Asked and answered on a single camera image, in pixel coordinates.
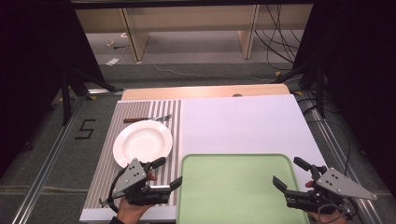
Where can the white round plate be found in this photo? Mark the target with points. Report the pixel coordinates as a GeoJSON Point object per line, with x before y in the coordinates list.
{"type": "Point", "coordinates": [141, 143]}

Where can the light wooden table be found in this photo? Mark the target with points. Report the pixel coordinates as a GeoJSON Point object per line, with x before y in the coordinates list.
{"type": "Point", "coordinates": [202, 91]}

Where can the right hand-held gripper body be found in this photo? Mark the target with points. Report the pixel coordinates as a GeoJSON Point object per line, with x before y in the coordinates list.
{"type": "Point", "coordinates": [341, 186]}

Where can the aluminium floor rail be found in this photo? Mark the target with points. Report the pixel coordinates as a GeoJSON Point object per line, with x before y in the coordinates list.
{"type": "Point", "coordinates": [334, 143]}
{"type": "Point", "coordinates": [46, 165]}

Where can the person's left hand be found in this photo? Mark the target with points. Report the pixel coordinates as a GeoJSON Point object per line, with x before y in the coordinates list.
{"type": "Point", "coordinates": [131, 212]}

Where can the black curtain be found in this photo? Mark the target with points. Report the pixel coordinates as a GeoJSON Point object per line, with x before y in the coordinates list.
{"type": "Point", "coordinates": [358, 77]}
{"type": "Point", "coordinates": [34, 62]}

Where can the grey striped placemat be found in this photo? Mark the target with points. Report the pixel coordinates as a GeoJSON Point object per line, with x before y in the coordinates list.
{"type": "Point", "coordinates": [132, 109]}

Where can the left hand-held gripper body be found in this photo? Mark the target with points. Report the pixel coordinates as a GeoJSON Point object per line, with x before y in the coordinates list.
{"type": "Point", "coordinates": [132, 175]}

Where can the white paper scrap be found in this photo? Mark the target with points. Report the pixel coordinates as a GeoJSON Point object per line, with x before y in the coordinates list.
{"type": "Point", "coordinates": [112, 61]}

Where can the person's right hand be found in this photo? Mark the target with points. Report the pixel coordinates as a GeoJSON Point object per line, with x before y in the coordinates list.
{"type": "Point", "coordinates": [327, 219]}

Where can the black metal stand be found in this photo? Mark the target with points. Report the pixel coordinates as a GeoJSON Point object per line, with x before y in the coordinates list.
{"type": "Point", "coordinates": [66, 99]}
{"type": "Point", "coordinates": [320, 90]}

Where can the green tray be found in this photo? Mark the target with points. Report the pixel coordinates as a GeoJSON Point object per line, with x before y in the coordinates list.
{"type": "Point", "coordinates": [233, 189]}

